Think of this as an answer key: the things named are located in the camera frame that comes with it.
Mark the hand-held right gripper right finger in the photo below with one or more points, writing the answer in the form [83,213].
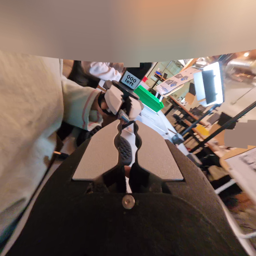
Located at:
[158,158]

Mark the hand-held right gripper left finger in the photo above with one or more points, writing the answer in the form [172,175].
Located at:
[96,156]

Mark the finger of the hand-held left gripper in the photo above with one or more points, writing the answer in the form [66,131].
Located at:
[114,100]
[136,109]

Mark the person's left forearm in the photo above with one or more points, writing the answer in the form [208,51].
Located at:
[78,100]

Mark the person's left hand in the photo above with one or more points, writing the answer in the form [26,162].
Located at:
[98,113]

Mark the red box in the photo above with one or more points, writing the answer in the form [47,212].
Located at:
[144,78]

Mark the green plastic bin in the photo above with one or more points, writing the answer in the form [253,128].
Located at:
[149,98]

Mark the grey charger block far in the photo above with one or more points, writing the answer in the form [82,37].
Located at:
[178,139]

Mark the instruction poster board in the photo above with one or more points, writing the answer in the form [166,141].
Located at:
[178,82]

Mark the long wooden table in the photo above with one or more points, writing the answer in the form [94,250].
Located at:
[187,113]

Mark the yellow bag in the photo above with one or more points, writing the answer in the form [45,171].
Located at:
[202,130]

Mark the black light stand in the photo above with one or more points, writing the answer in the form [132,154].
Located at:
[200,120]

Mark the studio light panel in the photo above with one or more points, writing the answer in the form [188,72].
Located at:
[209,86]

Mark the person's beige upper body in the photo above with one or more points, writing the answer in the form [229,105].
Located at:
[26,120]

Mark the black monitor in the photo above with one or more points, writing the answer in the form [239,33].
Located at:
[227,120]

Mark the black tripod pole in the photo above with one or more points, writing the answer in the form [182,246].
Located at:
[230,122]

